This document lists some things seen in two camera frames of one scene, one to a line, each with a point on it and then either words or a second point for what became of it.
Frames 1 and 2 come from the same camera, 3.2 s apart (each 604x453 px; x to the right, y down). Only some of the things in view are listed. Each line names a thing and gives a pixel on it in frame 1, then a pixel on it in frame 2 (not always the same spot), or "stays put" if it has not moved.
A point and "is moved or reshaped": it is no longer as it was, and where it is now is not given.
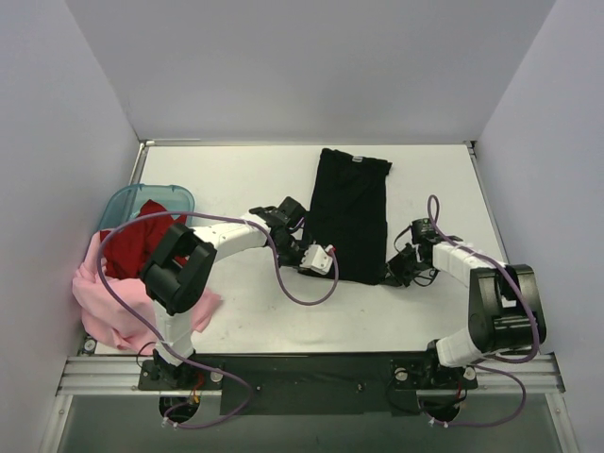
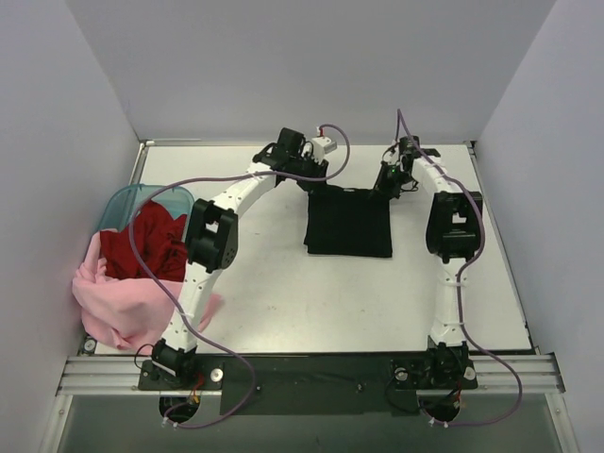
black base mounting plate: (378, 385) stays put
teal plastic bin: (128, 200) stays put
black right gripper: (403, 267) → (386, 184)
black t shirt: (348, 213) is moved or reshaped
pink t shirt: (119, 311) stays put
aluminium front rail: (499, 375) stays put
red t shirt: (126, 247) stays put
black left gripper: (293, 256) → (310, 177)
